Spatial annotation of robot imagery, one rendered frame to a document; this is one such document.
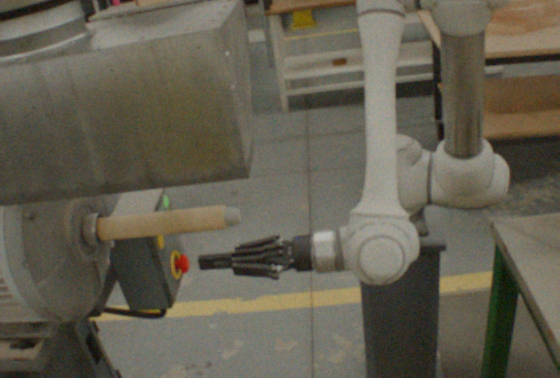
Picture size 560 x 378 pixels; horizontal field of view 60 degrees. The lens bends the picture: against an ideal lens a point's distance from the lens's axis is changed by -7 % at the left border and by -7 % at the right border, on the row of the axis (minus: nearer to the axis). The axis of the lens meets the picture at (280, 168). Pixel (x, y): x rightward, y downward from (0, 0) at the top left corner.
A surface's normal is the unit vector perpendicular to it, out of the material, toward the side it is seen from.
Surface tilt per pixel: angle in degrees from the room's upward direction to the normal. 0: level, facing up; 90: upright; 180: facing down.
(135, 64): 90
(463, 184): 105
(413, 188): 87
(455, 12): 113
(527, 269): 0
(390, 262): 67
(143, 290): 90
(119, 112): 90
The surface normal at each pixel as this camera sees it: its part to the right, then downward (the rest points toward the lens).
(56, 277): 0.98, -0.03
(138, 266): -0.04, 0.47
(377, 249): -0.09, 0.15
